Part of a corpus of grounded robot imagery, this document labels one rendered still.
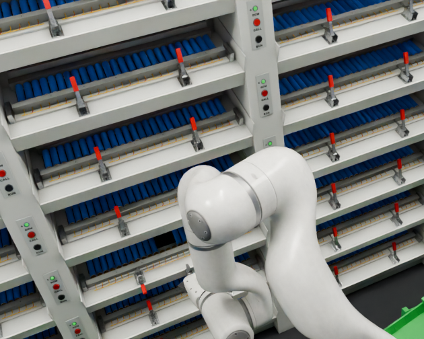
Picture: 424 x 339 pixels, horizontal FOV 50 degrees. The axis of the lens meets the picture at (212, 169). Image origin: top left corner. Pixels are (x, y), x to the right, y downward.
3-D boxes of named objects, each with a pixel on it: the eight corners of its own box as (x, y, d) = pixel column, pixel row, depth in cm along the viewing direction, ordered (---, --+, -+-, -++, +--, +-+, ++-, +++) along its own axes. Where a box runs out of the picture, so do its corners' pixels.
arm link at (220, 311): (233, 286, 110) (198, 300, 108) (255, 319, 98) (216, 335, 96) (239, 313, 113) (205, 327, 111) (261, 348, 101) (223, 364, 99)
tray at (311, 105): (446, 81, 148) (464, 47, 137) (280, 136, 134) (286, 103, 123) (407, 46, 159) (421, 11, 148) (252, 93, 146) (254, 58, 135)
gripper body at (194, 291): (230, 282, 112) (215, 260, 122) (192, 298, 110) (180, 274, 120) (236, 306, 115) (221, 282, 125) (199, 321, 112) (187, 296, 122)
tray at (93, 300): (265, 245, 152) (268, 231, 145) (89, 313, 139) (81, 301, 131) (241, 199, 164) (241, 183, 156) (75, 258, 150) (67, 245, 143)
